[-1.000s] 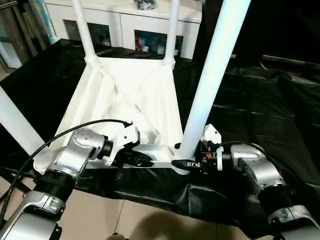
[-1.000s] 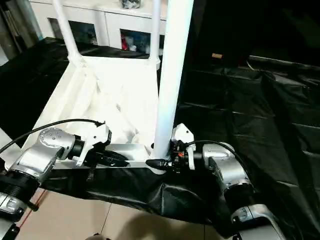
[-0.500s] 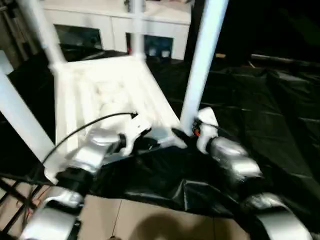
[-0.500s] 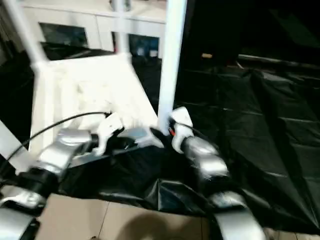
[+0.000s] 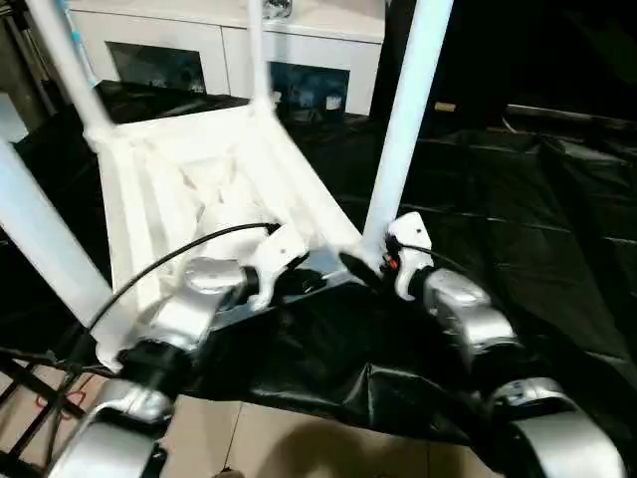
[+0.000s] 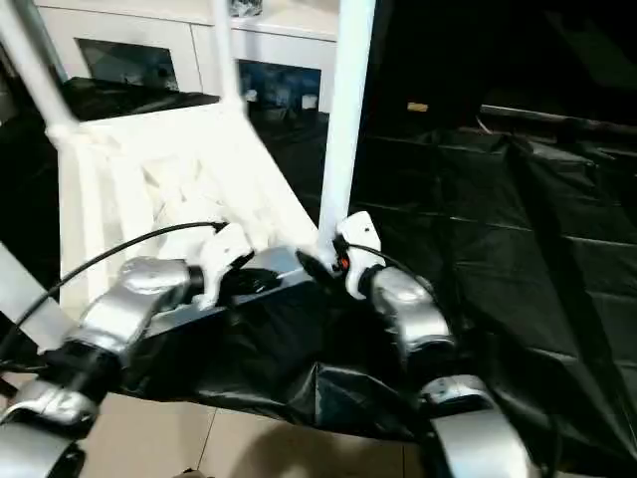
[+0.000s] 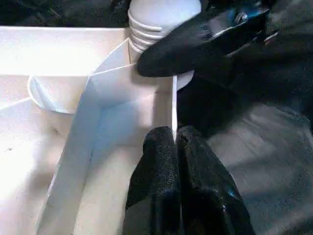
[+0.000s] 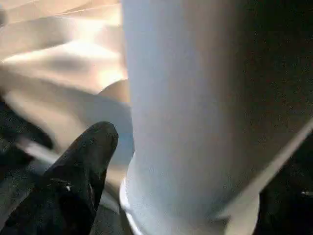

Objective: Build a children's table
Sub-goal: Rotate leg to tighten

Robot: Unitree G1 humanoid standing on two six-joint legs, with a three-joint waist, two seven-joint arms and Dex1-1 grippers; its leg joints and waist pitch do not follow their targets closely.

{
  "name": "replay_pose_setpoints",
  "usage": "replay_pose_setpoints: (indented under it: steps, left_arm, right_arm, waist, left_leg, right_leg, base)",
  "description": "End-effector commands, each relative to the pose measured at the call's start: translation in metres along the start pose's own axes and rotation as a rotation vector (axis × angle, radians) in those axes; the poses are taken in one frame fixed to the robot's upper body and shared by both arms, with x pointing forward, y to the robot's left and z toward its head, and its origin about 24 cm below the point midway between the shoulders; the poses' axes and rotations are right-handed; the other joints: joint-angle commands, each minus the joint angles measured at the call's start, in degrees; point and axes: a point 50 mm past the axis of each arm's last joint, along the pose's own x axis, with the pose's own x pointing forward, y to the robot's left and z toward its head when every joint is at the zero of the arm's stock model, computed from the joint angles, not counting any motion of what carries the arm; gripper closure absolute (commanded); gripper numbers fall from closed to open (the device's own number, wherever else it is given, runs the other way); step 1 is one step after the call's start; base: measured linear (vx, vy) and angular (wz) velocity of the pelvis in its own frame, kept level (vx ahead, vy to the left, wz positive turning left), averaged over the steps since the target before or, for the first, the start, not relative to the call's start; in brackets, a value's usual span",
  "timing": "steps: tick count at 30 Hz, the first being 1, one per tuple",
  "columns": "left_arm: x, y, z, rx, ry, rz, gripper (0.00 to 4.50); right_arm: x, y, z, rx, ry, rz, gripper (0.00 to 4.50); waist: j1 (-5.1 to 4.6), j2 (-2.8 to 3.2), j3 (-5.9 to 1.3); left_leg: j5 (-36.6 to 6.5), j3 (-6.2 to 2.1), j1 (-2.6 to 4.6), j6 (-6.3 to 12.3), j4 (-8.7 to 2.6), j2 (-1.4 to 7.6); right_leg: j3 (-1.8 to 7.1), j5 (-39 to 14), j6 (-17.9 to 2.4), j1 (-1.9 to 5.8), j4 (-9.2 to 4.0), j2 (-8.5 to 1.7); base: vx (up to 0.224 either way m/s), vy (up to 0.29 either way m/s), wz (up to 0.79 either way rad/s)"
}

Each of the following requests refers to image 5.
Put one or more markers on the black folding stand frame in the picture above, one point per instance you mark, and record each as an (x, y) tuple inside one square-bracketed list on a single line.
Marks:
[(20, 378)]

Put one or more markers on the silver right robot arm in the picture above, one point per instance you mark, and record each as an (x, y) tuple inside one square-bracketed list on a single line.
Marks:
[(463, 299)]

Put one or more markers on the black plastic mat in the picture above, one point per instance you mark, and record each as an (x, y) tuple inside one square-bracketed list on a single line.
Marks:
[(497, 199)]

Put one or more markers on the white jar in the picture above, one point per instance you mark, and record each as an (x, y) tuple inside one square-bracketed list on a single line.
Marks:
[(332, 102), (276, 94)]

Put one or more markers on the grey tripod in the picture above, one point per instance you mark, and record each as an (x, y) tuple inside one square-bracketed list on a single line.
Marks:
[(25, 60)]

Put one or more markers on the grey rounded robot part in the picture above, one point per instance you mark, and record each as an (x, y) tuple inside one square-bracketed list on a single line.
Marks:
[(226, 473)]

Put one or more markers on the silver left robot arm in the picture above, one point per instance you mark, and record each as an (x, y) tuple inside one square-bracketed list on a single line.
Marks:
[(199, 294)]

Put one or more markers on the white sideboard cabinet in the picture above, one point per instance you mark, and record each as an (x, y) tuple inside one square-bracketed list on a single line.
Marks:
[(174, 27)]

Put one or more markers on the white plastic table top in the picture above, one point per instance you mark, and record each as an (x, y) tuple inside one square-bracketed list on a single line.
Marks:
[(149, 199)]

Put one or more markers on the blue printed panel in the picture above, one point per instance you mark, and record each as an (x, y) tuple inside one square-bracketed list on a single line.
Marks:
[(91, 74)]

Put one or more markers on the clear bag of dark parts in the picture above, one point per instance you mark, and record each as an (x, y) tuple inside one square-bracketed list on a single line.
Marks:
[(278, 7)]

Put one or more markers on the small yellow label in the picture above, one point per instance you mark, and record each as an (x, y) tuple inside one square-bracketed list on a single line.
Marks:
[(445, 106)]

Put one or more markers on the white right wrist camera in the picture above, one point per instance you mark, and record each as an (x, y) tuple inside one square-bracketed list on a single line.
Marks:
[(410, 229)]

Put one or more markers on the black backdrop cloth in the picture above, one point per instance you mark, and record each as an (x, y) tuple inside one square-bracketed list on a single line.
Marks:
[(547, 50)]

